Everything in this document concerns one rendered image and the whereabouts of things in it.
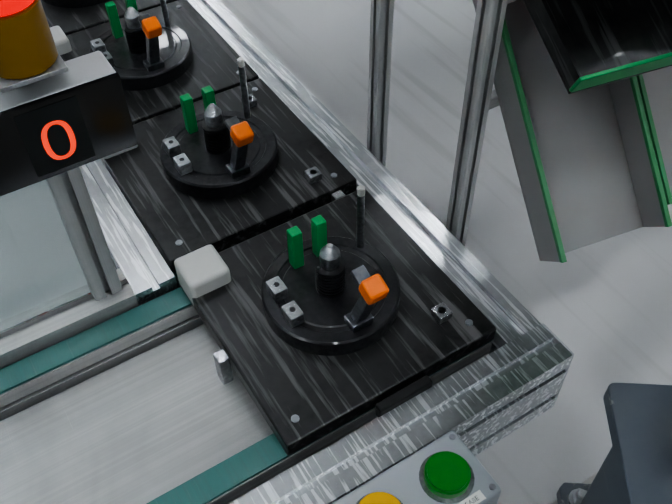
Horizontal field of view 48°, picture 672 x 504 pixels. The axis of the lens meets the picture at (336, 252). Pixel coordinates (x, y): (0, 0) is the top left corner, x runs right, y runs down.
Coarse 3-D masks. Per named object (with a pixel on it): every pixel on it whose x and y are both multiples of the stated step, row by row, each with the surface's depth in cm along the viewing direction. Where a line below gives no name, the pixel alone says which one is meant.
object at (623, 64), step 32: (544, 0) 65; (576, 0) 68; (608, 0) 69; (640, 0) 69; (544, 32) 66; (576, 32) 67; (608, 32) 68; (640, 32) 68; (576, 64) 63; (608, 64) 66; (640, 64) 64
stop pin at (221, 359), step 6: (216, 354) 74; (222, 354) 74; (216, 360) 74; (222, 360) 74; (228, 360) 74; (216, 366) 76; (222, 366) 74; (228, 366) 75; (222, 372) 75; (228, 372) 76; (222, 378) 76; (228, 378) 76
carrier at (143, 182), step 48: (240, 96) 101; (144, 144) 95; (192, 144) 92; (288, 144) 94; (144, 192) 89; (192, 192) 88; (240, 192) 88; (288, 192) 89; (192, 240) 84; (240, 240) 86
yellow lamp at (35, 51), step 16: (16, 16) 52; (32, 16) 53; (0, 32) 52; (16, 32) 52; (32, 32) 53; (48, 32) 55; (0, 48) 53; (16, 48) 53; (32, 48) 54; (48, 48) 55; (0, 64) 54; (16, 64) 54; (32, 64) 55; (48, 64) 56
